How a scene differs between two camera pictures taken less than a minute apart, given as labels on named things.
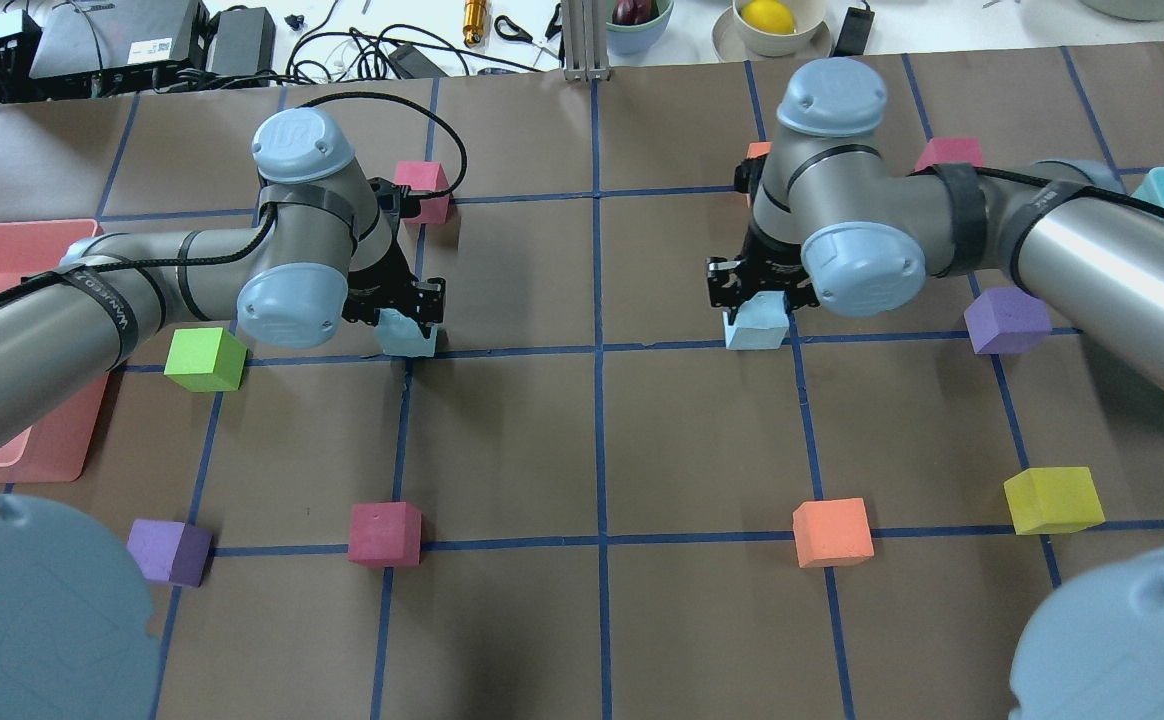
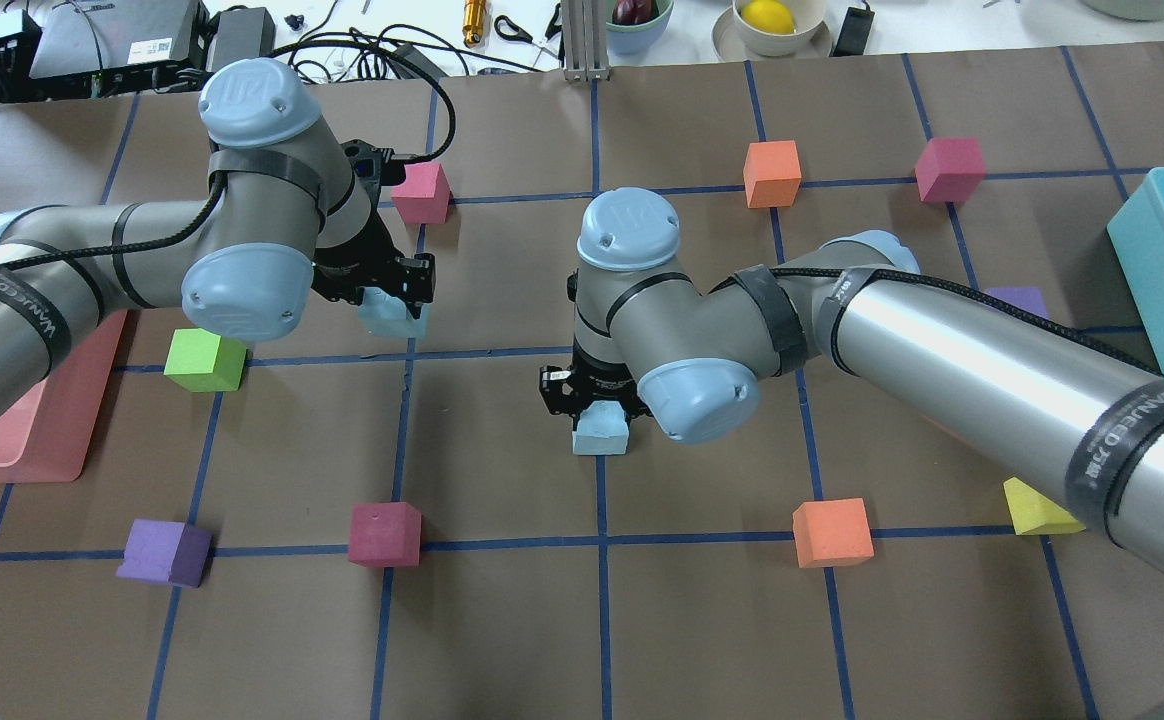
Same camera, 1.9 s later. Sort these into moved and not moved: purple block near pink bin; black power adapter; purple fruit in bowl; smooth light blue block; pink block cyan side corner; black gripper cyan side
Moved: smooth light blue block; black gripper cyan side
Not moved: pink block cyan side corner; purple fruit in bowl; purple block near pink bin; black power adapter
